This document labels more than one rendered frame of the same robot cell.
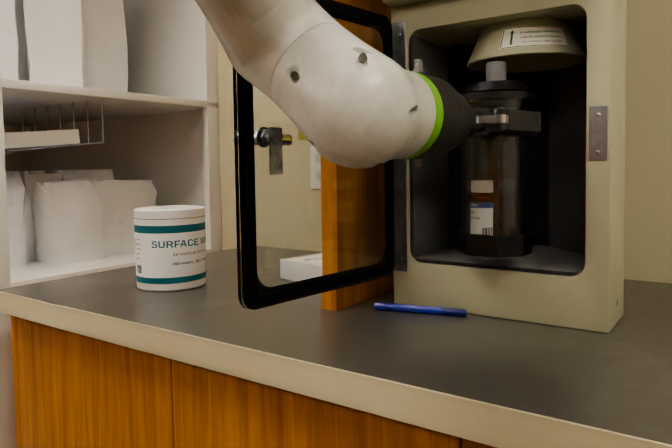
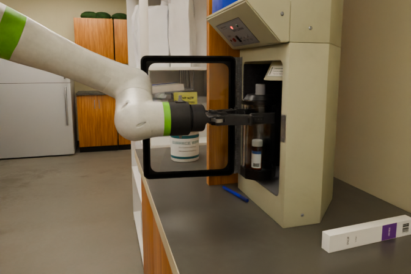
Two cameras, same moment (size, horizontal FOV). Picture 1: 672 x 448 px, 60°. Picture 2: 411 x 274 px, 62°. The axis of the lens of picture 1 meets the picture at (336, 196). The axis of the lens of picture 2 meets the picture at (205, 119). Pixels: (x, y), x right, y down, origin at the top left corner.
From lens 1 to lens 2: 74 cm
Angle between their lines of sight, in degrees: 39
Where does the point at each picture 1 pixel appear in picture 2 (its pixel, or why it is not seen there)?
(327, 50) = (120, 101)
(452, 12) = (252, 55)
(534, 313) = (266, 209)
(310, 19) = (124, 87)
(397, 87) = (130, 117)
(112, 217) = not seen: hidden behind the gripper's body
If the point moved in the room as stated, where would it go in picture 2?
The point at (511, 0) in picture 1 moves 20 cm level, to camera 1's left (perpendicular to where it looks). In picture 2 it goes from (265, 53) to (208, 55)
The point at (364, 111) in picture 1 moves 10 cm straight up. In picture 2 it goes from (119, 125) to (117, 84)
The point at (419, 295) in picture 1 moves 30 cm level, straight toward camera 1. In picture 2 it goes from (243, 186) to (170, 212)
